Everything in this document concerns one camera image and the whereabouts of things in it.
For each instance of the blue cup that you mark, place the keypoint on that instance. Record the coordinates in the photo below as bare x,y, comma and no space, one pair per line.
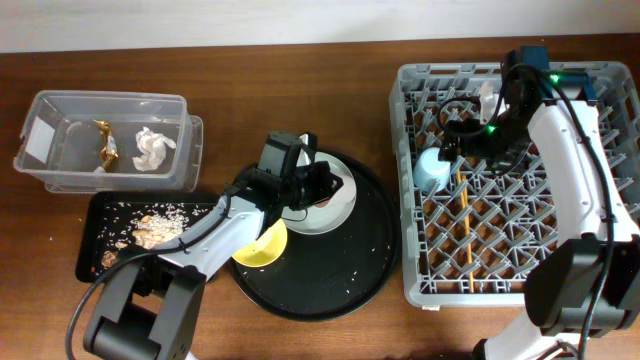
430,173

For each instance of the gold candy wrapper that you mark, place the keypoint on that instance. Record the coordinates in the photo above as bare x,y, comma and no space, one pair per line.
109,153

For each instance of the white plate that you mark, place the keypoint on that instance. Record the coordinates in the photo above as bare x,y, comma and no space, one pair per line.
319,220

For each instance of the clear plastic bin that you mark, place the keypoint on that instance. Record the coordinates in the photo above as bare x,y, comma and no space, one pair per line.
61,144

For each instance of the round black tray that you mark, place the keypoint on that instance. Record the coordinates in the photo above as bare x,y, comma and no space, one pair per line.
323,277

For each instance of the food scraps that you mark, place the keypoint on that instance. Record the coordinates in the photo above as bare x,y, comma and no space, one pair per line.
145,232

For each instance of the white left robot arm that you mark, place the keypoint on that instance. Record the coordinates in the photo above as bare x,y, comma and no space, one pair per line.
150,300

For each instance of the yellow bowl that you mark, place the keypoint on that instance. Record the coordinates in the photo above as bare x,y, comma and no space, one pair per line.
266,249

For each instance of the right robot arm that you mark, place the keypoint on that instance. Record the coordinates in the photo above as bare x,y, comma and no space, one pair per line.
589,286

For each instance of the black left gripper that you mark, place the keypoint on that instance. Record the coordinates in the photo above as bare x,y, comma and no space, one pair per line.
327,187

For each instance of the grey dishwasher rack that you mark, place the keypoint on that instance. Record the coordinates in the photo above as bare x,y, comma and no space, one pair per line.
512,217

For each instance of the black rectangular tray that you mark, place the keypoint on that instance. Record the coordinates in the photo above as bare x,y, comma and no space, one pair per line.
113,211

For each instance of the white tissue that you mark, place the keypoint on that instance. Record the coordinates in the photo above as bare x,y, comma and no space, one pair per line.
153,147

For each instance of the wooden chopstick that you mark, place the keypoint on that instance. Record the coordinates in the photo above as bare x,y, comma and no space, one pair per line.
467,231
461,179

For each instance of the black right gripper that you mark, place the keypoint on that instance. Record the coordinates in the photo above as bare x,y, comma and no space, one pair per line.
471,146

